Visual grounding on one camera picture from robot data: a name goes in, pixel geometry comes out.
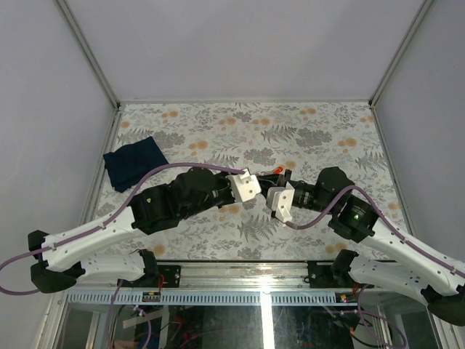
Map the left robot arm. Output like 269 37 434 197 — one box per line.
28 168 235 294

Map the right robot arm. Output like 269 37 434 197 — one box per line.
257 167 464 326

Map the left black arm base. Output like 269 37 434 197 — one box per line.
146 265 182 289

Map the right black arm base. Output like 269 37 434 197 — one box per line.
304 261 357 289

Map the far red key tag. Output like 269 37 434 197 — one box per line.
270 167 284 175

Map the dark blue folded cloth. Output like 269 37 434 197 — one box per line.
103 137 168 193

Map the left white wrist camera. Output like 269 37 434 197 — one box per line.
226 168 262 203

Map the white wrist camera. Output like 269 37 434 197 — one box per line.
266 183 295 225
226 168 262 203

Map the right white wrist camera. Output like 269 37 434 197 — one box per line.
266 183 295 225

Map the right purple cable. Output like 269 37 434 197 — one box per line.
284 185 465 281

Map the aluminium front rail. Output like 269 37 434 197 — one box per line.
54 260 445 292

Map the slotted white cable duct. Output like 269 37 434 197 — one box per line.
66 291 338 306

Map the right aluminium corner post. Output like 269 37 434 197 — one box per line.
368 0 437 108

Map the aluminium corner post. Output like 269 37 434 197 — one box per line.
368 0 437 108
53 0 121 110

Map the left aluminium corner post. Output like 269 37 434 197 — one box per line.
53 0 121 110

